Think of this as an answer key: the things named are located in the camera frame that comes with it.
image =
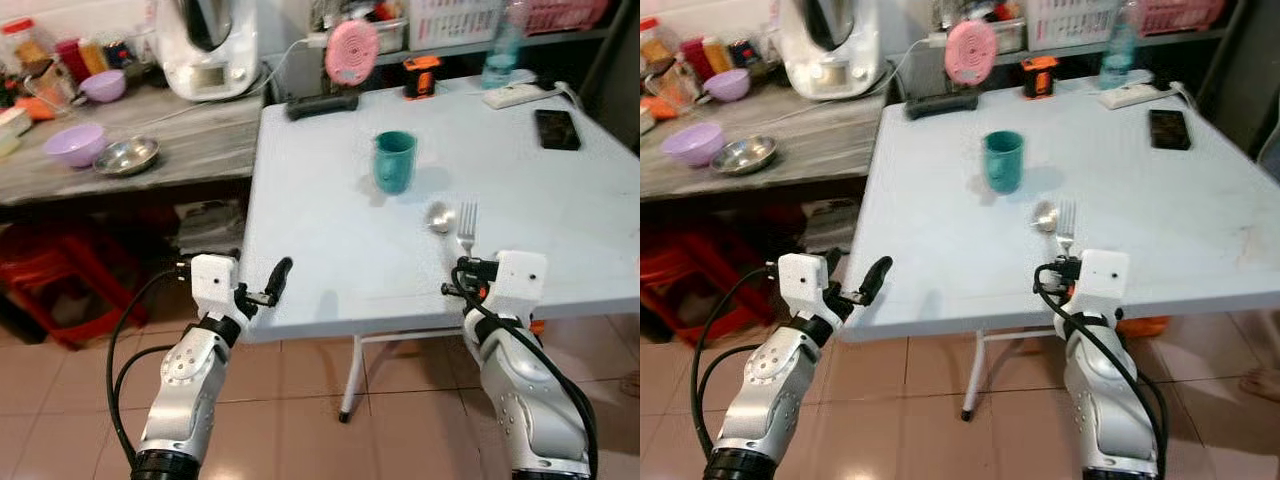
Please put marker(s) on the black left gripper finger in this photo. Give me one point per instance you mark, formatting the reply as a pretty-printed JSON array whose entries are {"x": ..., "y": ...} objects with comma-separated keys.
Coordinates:
[
  {"x": 279, "y": 278},
  {"x": 876, "y": 278}
]

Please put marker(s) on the steel fork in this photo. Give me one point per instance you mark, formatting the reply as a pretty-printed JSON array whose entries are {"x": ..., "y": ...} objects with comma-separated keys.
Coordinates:
[
  {"x": 1066, "y": 226},
  {"x": 467, "y": 228}
]

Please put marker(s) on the steel spoon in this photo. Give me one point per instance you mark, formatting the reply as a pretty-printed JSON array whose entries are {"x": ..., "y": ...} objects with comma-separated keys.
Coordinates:
[
  {"x": 1046, "y": 216},
  {"x": 440, "y": 218}
]

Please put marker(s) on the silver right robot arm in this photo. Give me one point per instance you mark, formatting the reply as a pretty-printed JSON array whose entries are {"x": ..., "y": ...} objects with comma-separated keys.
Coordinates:
[
  {"x": 1110, "y": 395},
  {"x": 525, "y": 400}
]

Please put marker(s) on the teal plastic cup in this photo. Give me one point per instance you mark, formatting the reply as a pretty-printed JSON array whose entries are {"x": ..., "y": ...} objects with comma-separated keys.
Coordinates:
[
  {"x": 394, "y": 165},
  {"x": 1003, "y": 165}
]

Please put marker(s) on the red plastic stool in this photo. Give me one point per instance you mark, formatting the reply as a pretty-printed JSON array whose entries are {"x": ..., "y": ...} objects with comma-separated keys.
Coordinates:
[
  {"x": 700, "y": 285},
  {"x": 60, "y": 285}
]

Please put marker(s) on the grey wooden counter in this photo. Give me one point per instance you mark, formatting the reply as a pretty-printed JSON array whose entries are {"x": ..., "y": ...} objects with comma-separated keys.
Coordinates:
[
  {"x": 190, "y": 140},
  {"x": 820, "y": 140}
]

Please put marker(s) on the black smartphone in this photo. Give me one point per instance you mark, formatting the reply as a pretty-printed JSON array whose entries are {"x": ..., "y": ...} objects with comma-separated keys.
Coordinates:
[
  {"x": 557, "y": 130},
  {"x": 1169, "y": 130}
]

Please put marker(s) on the stainless steel bowl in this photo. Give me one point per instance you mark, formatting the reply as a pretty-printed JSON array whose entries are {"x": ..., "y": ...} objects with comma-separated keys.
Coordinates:
[
  {"x": 128, "y": 156},
  {"x": 745, "y": 155}
]

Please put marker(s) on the white power strip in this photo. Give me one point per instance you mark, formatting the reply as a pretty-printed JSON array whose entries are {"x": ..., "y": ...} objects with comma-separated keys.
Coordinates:
[
  {"x": 1130, "y": 96},
  {"x": 515, "y": 96}
]

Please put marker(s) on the orange and black device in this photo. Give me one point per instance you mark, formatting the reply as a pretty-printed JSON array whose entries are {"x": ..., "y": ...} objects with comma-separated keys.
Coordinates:
[
  {"x": 422, "y": 78},
  {"x": 1041, "y": 78}
]

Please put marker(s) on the large purple plastic bowl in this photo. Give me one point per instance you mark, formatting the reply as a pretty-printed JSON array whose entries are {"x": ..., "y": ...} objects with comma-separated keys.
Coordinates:
[
  {"x": 692, "y": 146},
  {"x": 74, "y": 148}
]

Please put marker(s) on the clear plastic water bottle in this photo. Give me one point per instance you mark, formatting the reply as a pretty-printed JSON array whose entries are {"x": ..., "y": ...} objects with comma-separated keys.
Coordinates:
[
  {"x": 1120, "y": 50},
  {"x": 503, "y": 50}
]

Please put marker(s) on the white container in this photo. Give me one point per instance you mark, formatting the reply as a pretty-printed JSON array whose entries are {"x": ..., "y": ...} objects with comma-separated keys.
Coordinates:
[
  {"x": 646, "y": 120},
  {"x": 12, "y": 130}
]

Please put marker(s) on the white kitchen appliance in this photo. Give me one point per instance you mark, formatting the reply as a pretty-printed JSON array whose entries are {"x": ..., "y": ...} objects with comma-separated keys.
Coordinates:
[
  {"x": 205, "y": 60},
  {"x": 828, "y": 60}
]

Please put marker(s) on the round pink fan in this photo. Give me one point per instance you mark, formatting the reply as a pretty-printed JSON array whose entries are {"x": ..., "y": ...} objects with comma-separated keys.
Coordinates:
[
  {"x": 971, "y": 52},
  {"x": 352, "y": 52}
]

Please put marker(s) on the small purple plastic bowl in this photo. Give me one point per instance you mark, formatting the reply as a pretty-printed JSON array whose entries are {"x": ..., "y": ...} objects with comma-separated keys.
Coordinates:
[
  {"x": 727, "y": 86},
  {"x": 103, "y": 87}
]

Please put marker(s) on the white plastic basket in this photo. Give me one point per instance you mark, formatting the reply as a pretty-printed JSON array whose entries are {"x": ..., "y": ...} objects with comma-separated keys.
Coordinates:
[
  {"x": 455, "y": 22},
  {"x": 1075, "y": 22}
]

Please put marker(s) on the orange plastic item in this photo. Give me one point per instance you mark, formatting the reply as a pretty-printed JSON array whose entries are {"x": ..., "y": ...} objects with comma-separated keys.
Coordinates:
[
  {"x": 662, "y": 107},
  {"x": 36, "y": 108}
]

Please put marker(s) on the dark jar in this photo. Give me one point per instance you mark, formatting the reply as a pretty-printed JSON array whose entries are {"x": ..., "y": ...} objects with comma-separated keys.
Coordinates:
[
  {"x": 744, "y": 54},
  {"x": 120, "y": 54}
]

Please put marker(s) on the pink plastic basket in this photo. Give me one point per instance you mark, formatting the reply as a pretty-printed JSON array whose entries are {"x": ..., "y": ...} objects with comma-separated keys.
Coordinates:
[
  {"x": 1180, "y": 15},
  {"x": 565, "y": 15}
]

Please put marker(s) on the yellow bottle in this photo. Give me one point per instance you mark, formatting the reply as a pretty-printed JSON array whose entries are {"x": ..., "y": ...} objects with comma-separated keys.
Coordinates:
[
  {"x": 716, "y": 54},
  {"x": 94, "y": 56}
]

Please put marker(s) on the clear jar with red lid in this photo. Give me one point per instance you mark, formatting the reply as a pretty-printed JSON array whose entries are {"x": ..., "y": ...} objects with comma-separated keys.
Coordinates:
[
  {"x": 655, "y": 48},
  {"x": 25, "y": 50}
]

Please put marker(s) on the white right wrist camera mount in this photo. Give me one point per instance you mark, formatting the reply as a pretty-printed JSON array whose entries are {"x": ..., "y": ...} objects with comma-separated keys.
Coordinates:
[
  {"x": 1103, "y": 280},
  {"x": 520, "y": 282}
]

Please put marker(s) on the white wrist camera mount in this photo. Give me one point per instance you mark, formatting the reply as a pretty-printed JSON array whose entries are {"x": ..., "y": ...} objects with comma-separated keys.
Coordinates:
[
  {"x": 800, "y": 280},
  {"x": 520, "y": 282},
  {"x": 1103, "y": 280},
  {"x": 213, "y": 282}
]

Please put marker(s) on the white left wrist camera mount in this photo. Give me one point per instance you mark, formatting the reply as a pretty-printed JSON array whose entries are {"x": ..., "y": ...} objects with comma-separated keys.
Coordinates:
[
  {"x": 213, "y": 282},
  {"x": 800, "y": 280}
]

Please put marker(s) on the white folding table frame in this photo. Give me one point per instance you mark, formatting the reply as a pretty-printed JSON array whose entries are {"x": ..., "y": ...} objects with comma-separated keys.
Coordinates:
[
  {"x": 352, "y": 375},
  {"x": 975, "y": 375}
]

